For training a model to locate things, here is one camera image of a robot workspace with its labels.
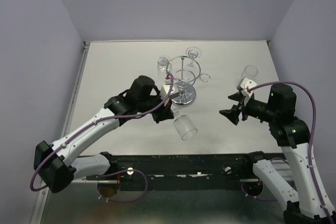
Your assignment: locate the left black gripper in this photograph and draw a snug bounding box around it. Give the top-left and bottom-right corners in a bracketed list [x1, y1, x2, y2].
[138, 90, 176, 123]

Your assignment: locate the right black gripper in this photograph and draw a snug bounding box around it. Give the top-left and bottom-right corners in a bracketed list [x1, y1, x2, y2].
[219, 90, 278, 124]

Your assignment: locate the clear wine glass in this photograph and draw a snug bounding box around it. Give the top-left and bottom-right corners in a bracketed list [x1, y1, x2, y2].
[242, 65, 258, 81]

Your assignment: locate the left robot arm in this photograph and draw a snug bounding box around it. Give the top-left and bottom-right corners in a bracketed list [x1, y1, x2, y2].
[30, 73, 174, 193]

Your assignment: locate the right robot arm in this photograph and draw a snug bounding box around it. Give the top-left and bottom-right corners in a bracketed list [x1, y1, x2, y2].
[220, 78, 335, 223]

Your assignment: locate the chrome wine glass rack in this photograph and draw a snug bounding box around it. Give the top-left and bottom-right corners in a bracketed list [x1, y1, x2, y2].
[166, 56, 211, 108]

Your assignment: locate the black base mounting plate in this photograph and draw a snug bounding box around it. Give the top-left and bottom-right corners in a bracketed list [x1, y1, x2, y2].
[86, 153, 274, 192]

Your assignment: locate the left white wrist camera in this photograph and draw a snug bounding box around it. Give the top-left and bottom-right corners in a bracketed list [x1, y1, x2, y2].
[160, 84, 180, 100]

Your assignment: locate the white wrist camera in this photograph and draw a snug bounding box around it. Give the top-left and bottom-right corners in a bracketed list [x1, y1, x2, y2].
[237, 77, 257, 98]
[160, 84, 180, 100]

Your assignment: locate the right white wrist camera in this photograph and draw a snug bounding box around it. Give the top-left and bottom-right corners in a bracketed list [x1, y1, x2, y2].
[237, 77, 257, 98]

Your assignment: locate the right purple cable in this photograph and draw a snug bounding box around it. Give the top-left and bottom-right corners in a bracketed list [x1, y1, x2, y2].
[241, 81, 334, 224]

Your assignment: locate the aluminium rail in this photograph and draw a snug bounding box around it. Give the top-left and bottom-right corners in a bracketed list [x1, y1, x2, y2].
[239, 160, 294, 183]

